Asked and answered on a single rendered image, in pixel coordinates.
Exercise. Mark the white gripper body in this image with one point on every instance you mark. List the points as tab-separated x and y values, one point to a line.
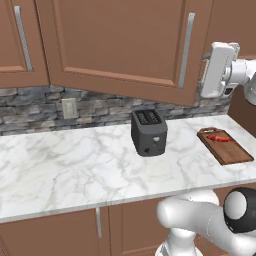
217	70

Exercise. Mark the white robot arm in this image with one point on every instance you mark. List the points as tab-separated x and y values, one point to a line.
190	216

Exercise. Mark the brown tall cabinet panel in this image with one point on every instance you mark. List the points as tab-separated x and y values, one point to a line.
243	115

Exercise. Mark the red raw meat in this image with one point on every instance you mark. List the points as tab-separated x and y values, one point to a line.
218	138

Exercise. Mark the brown wooden cutting board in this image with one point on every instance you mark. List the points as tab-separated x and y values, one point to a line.
230	151

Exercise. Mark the dark grey toaster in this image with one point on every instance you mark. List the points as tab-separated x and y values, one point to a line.
149	135

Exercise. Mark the brown wall cabinet door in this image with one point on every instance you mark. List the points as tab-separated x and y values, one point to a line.
233	20
120	36
10	40

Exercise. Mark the white wall outlet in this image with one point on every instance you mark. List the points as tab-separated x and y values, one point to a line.
69	108

